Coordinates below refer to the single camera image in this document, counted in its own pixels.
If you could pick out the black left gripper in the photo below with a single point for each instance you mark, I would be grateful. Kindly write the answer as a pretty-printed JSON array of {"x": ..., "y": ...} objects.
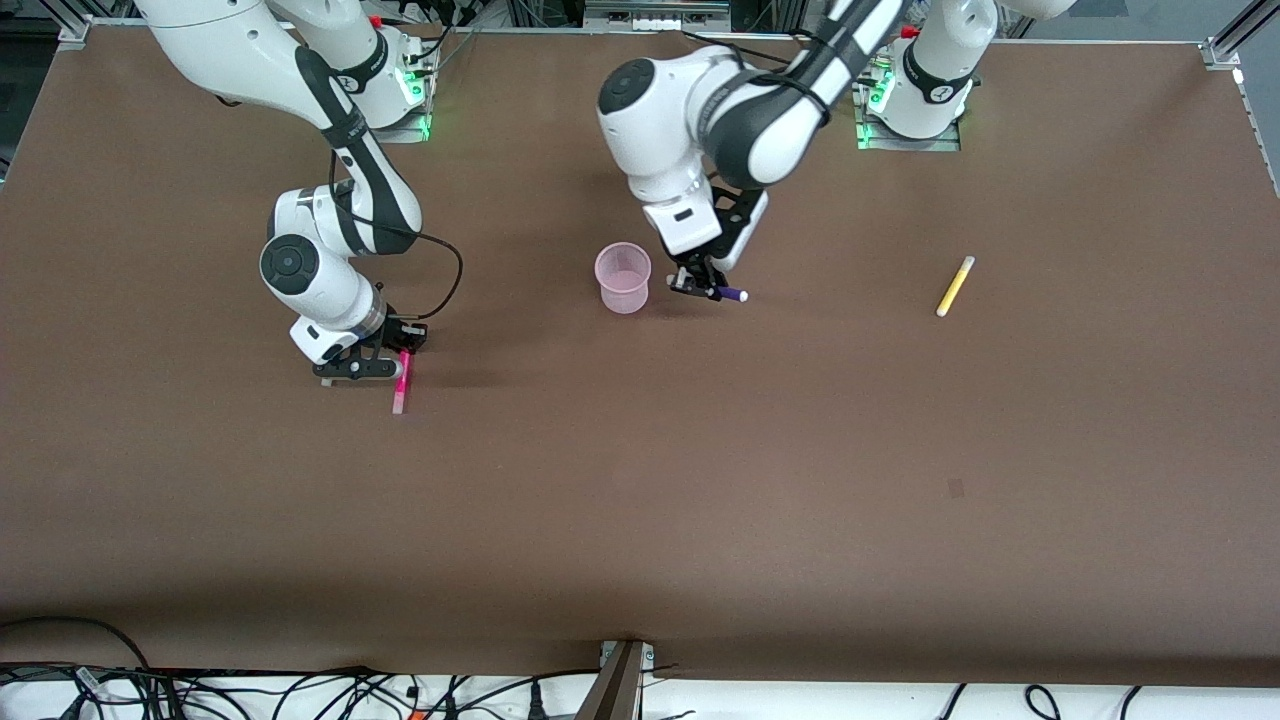
[{"x": 718, "y": 246}]

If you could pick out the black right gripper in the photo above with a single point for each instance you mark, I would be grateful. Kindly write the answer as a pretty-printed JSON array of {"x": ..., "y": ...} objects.
[{"x": 403, "y": 333}]

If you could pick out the pink highlighter pen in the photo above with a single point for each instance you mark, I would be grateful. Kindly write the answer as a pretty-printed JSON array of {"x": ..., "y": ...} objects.
[{"x": 403, "y": 385}]

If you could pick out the purple marker pen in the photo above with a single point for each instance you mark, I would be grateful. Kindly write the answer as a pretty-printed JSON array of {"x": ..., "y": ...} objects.
[{"x": 733, "y": 295}]

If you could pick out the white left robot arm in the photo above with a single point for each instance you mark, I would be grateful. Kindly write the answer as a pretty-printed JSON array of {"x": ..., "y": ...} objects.
[{"x": 740, "y": 110}]

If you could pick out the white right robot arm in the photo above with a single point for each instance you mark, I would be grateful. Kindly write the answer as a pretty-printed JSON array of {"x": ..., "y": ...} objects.
[{"x": 330, "y": 210}]

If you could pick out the pink plastic cup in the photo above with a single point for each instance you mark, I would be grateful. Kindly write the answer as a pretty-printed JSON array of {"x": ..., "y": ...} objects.
[{"x": 624, "y": 280}]

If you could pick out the yellow highlighter pen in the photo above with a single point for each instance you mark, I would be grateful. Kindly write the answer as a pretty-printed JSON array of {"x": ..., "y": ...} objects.
[{"x": 955, "y": 286}]

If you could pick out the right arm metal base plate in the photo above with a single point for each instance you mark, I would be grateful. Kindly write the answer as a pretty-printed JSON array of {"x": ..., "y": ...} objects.
[{"x": 412, "y": 128}]

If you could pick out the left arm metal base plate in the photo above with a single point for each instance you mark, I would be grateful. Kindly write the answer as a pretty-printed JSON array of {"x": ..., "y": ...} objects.
[{"x": 908, "y": 143}]

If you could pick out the aluminium table edge bracket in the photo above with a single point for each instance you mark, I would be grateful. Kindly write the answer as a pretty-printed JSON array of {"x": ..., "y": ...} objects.
[{"x": 620, "y": 680}]

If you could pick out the aluminium corner bracket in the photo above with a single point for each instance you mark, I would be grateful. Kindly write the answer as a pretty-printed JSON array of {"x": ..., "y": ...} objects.
[
  {"x": 75, "y": 32},
  {"x": 1222, "y": 52}
]

